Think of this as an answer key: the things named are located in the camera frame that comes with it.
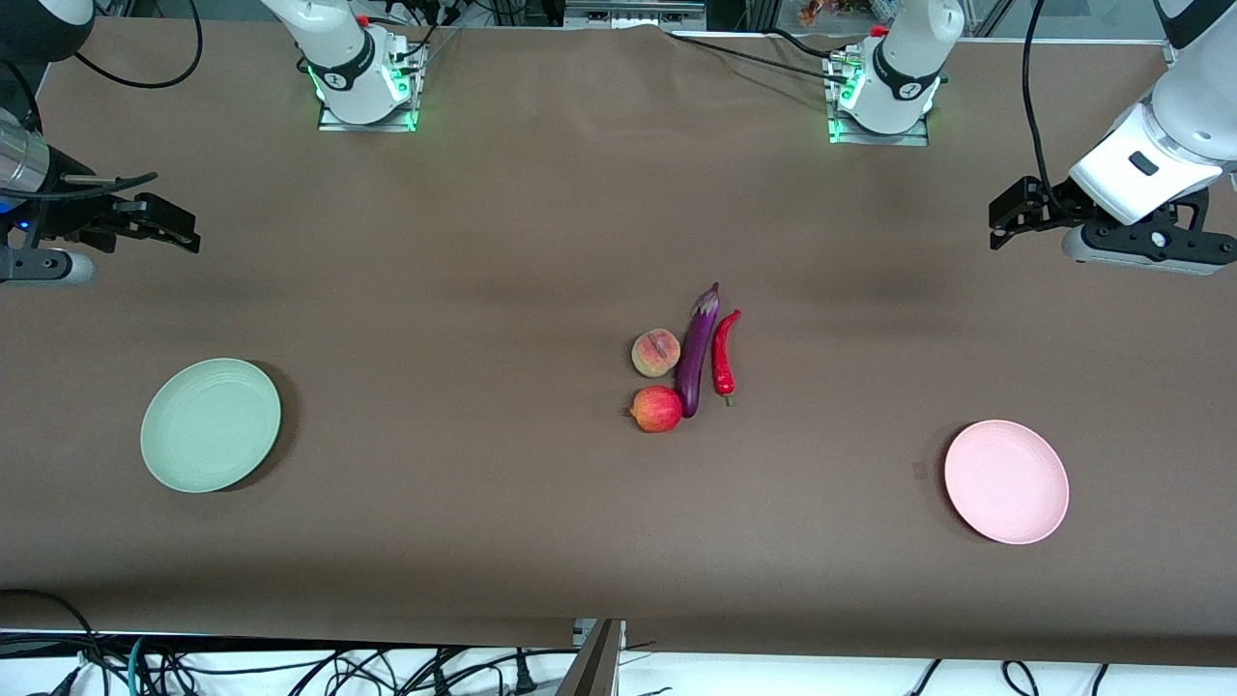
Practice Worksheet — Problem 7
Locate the red chili pepper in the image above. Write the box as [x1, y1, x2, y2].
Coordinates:
[711, 308, 743, 407]

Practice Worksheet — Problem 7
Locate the purple eggplant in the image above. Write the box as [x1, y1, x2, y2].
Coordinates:
[675, 281, 722, 419]

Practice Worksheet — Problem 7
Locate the peach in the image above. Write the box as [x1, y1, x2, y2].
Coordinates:
[631, 329, 682, 379]

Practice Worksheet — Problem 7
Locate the red pomegranate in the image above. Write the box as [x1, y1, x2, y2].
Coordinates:
[623, 385, 683, 434]

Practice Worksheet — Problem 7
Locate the green plate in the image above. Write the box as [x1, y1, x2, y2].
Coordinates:
[140, 358, 282, 494]

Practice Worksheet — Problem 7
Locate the pink plate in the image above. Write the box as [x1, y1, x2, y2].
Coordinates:
[944, 420, 1071, 545]

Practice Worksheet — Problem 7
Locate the orange background object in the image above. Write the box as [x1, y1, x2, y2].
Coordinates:
[797, 0, 895, 28]

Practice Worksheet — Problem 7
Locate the brown table covering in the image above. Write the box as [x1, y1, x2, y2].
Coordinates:
[0, 17, 1237, 668]

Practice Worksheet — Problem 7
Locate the brown support beam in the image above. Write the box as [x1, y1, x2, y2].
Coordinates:
[556, 619, 627, 696]

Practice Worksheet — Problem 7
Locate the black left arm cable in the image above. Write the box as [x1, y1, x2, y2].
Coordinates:
[1022, 0, 1054, 189]

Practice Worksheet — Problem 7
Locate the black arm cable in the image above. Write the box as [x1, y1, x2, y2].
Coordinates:
[1022, 0, 1054, 189]
[72, 0, 204, 91]

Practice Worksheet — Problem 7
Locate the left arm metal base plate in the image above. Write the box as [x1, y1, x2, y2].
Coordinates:
[827, 53, 931, 147]

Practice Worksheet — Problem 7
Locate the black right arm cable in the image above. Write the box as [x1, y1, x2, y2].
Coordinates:
[72, 0, 204, 91]

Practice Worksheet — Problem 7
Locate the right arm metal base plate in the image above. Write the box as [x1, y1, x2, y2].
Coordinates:
[317, 39, 420, 132]

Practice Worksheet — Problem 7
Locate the black cable on table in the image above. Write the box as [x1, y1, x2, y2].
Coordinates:
[667, 27, 851, 86]

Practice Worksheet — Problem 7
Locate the black looped cable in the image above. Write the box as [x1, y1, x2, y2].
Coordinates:
[0, 588, 107, 696]

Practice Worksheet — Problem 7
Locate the aluminium frame bar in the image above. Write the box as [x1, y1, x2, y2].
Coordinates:
[563, 0, 708, 28]

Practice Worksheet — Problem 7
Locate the black cable tangle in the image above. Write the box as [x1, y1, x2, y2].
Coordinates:
[145, 643, 581, 696]

